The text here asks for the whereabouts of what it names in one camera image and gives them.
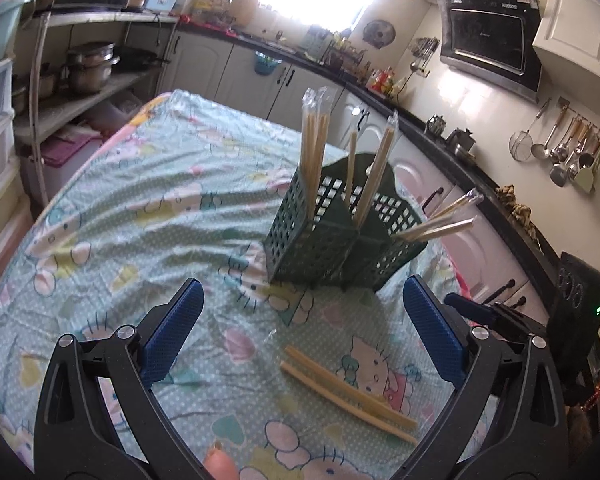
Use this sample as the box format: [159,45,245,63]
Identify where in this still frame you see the chopstick pair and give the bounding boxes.
[344,129,358,209]
[353,110,399,229]
[299,87,335,220]
[279,346,418,446]

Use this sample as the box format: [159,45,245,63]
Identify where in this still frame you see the wrapped chopstick pair leaning out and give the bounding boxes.
[391,188,484,243]

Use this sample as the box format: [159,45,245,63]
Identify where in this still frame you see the black countertop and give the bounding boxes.
[176,23,559,299]

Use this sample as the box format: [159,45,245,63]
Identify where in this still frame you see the green hanging spatula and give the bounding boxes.
[574,143,600,194]

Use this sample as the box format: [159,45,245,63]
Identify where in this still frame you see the hanging metal ladle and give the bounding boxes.
[531,105,569,160]

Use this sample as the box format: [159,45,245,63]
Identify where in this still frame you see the metal strainer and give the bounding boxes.
[508,98,552,162]

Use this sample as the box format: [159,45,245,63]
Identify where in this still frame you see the green perforated utensil basket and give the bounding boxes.
[263,152,426,292]

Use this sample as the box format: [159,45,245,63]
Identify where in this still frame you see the steel kettle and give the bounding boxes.
[445,128,476,158]

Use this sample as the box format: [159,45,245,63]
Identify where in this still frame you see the Hello Kitty tablecloth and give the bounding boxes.
[0,91,460,479]

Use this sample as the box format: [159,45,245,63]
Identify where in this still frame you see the wrapped chopstick pair in basket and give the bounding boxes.
[353,110,399,229]
[344,129,358,209]

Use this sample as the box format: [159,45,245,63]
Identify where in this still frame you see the pink lidded storage box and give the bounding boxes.
[19,125,104,205]

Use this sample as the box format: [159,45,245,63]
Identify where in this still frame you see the white upper cabinet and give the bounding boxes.
[533,0,600,79]

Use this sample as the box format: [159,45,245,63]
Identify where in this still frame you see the black range hood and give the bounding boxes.
[436,0,542,102]

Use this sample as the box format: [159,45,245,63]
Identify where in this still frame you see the teal hanging bowl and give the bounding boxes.
[254,51,283,76]

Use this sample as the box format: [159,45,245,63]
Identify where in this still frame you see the stacked steel pots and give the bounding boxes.
[66,41,120,96]

